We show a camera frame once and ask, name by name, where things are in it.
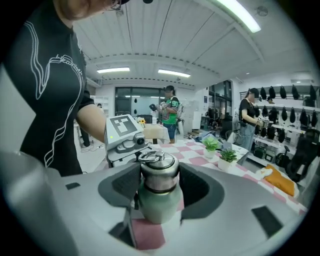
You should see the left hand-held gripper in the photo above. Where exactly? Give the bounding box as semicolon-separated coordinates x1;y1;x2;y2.
104;114;154;169

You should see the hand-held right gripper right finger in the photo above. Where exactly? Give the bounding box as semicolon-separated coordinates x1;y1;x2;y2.
151;162;309;256

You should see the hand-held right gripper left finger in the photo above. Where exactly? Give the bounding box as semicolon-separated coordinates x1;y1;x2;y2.
0;150;142;256

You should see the silver lid with ring handle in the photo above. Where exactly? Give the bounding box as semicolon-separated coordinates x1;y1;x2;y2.
137;150;181;195

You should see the green metal bottle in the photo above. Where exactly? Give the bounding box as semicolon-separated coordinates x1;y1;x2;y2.
136;184;185;225

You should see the person's left forearm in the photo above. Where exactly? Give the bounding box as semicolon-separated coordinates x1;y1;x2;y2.
75;103;107;145

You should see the table with beige cloth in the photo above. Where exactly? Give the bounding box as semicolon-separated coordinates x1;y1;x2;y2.
142;123;171;145

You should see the white plush toy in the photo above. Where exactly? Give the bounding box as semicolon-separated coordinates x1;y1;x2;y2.
254;167;274;180

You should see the small potted green plant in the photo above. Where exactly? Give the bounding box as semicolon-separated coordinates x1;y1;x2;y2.
217;148;238;173
201;136;221;159

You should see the orange cushion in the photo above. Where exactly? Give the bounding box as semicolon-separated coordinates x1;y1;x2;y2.
264;164;297;198

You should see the long ceiling light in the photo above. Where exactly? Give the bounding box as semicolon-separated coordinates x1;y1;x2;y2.
96;66;131;74
157;68;192;78
215;0;262;34

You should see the pink white checkered tablecloth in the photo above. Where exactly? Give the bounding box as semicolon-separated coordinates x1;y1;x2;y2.
131;139;309;251

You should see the black office chair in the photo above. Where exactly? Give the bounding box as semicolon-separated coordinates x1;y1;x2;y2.
284;128;320;184

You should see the person's black printed t-shirt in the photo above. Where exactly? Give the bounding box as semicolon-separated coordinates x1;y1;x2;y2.
1;0;96;176

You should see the row of black bags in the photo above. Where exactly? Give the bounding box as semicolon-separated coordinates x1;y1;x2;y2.
253;84;320;145

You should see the person's head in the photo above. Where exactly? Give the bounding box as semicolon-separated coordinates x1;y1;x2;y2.
56;0;131;29

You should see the white wall shelf rack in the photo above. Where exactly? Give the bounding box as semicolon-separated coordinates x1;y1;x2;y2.
239;84;320;171

